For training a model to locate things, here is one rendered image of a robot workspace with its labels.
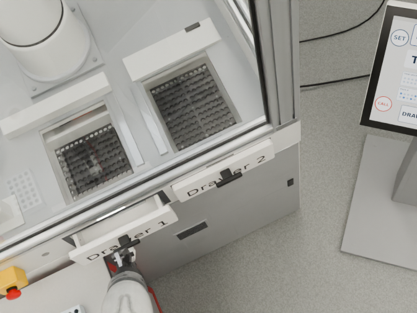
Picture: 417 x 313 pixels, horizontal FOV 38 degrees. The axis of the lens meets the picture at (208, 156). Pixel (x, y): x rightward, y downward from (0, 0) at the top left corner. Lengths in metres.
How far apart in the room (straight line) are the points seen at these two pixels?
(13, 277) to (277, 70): 0.88
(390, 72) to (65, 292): 1.05
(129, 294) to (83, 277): 0.56
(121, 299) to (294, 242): 1.34
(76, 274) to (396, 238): 1.26
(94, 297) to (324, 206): 1.12
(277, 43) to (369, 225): 1.38
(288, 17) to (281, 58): 0.13
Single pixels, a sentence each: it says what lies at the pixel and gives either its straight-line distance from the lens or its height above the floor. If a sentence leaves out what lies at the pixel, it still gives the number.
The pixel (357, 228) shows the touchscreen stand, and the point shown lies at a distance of 2.46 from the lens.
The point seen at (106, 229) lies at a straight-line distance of 1.71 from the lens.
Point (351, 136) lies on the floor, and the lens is 2.61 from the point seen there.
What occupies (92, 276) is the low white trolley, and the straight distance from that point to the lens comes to 1.77.
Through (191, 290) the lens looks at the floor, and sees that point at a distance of 2.48.
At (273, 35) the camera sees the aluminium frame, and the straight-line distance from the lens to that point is 1.18.
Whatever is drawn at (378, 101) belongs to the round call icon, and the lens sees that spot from 1.55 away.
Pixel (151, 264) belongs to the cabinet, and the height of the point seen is 0.30.
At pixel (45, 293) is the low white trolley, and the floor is 0.76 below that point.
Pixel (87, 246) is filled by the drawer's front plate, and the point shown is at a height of 0.93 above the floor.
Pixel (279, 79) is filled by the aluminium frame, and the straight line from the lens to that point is 1.34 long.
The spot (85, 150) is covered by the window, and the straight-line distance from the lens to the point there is 1.29.
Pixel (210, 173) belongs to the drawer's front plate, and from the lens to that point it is 1.59.
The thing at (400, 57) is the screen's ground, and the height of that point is 1.11.
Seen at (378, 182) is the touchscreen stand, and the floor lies 0.04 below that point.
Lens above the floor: 2.42
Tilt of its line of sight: 68 degrees down
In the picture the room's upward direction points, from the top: 23 degrees counter-clockwise
